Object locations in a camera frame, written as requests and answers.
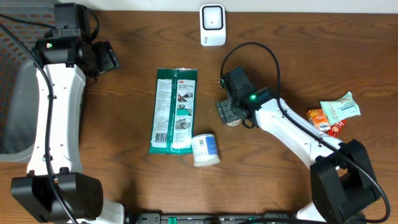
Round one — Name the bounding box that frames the red snack wrapper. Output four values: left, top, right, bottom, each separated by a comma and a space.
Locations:
327, 119, 346, 138

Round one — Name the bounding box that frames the light green wipes packet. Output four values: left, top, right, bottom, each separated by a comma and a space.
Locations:
320, 91, 361, 125

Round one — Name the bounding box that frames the orange tissue pack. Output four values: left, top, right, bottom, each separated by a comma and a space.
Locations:
306, 109, 331, 132

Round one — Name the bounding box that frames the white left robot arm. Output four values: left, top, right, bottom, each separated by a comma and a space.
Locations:
11, 37, 130, 223

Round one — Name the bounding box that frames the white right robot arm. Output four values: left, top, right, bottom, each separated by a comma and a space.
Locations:
216, 87, 383, 223

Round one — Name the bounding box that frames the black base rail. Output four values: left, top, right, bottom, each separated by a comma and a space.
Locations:
134, 213, 296, 224

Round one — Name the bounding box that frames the white barcode scanner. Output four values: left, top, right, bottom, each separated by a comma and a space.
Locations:
199, 4, 226, 47

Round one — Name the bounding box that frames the large green 3M package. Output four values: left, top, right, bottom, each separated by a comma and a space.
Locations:
149, 68, 198, 154

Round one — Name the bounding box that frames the green lid jar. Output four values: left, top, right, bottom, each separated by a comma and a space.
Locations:
227, 119, 242, 127

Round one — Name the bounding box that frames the white lid blue jar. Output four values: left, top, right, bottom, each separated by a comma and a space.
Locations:
192, 134, 220, 167

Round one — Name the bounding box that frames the grey plastic shopping basket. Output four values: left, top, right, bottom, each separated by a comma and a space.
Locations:
1, 0, 59, 162

